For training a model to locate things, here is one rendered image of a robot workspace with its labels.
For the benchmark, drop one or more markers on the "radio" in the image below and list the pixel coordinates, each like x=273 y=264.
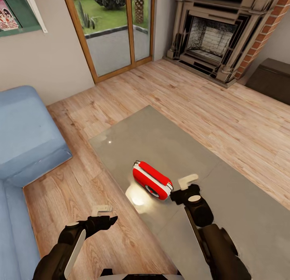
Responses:
x=156 y=183

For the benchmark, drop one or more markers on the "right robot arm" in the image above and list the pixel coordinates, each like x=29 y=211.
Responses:
x=216 y=245

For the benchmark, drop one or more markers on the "wood fireplace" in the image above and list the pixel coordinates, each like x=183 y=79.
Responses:
x=212 y=37

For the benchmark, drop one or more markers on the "sofa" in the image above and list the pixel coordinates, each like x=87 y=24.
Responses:
x=31 y=145

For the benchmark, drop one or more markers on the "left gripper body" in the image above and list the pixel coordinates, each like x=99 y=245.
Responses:
x=100 y=223

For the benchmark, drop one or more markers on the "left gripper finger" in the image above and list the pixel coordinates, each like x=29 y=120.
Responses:
x=113 y=220

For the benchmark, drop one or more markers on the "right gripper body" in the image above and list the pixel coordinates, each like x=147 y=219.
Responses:
x=179 y=194

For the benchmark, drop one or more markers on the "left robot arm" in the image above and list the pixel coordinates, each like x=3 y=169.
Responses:
x=58 y=264

